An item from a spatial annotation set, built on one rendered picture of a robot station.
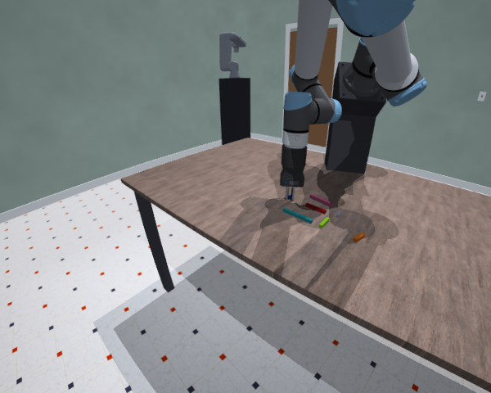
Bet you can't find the turquoise rod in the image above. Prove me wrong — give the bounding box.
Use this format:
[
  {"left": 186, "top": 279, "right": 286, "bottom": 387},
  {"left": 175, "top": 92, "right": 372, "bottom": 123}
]
[{"left": 282, "top": 208, "right": 313, "bottom": 224}]

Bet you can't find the lime green rod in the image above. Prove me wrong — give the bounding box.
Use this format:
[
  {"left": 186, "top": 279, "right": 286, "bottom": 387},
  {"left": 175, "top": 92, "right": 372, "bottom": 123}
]
[{"left": 319, "top": 217, "right": 330, "bottom": 228}]

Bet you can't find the orange rod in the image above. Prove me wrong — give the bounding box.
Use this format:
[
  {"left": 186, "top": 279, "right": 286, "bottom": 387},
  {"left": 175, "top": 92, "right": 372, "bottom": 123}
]
[{"left": 353, "top": 233, "right": 365, "bottom": 242}]

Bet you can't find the pink rod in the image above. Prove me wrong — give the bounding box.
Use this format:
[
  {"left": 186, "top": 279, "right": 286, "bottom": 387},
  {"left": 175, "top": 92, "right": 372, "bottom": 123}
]
[{"left": 310, "top": 194, "right": 334, "bottom": 207}]

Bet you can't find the red rod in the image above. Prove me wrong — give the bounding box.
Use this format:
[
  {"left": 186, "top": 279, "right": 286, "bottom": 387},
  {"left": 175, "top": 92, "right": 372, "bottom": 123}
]
[{"left": 305, "top": 203, "right": 327, "bottom": 214}]

